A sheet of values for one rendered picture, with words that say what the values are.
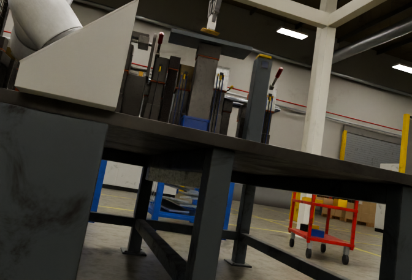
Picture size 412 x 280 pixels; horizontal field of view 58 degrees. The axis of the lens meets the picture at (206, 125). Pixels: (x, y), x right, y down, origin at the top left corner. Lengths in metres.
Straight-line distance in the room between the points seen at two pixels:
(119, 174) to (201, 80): 8.26
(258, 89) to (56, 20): 0.90
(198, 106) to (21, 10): 0.77
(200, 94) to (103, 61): 0.66
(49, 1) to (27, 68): 0.28
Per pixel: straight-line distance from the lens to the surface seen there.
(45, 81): 1.06
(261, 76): 1.72
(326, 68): 6.16
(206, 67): 1.67
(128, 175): 9.83
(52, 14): 1.26
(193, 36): 1.66
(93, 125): 1.10
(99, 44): 1.08
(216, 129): 1.79
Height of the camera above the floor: 0.54
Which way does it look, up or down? 9 degrees up
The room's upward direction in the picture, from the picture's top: 10 degrees clockwise
